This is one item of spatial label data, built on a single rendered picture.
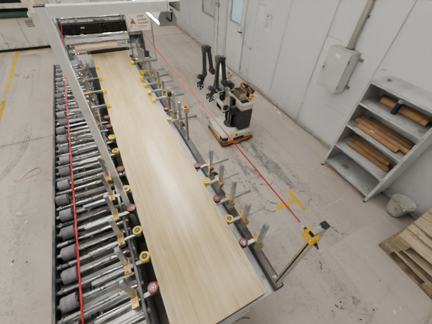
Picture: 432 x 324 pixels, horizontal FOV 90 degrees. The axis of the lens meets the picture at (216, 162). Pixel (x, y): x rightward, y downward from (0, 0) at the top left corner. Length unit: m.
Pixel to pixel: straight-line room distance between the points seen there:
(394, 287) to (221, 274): 2.26
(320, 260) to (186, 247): 1.84
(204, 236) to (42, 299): 1.93
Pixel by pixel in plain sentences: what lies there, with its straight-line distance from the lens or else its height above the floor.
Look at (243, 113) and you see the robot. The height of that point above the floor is 0.64.
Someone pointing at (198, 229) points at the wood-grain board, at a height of 0.90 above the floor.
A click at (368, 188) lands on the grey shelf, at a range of 4.10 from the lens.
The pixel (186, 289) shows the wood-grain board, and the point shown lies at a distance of 1.87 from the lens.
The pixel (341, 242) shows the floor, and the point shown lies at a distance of 3.47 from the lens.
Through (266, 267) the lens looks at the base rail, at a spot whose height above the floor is 0.70.
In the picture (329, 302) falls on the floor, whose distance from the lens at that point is 3.09.
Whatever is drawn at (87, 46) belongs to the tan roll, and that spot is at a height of 1.07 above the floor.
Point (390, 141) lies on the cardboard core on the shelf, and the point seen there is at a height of 0.95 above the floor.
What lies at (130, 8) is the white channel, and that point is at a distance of 1.47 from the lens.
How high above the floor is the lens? 2.72
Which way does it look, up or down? 46 degrees down
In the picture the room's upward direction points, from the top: 4 degrees clockwise
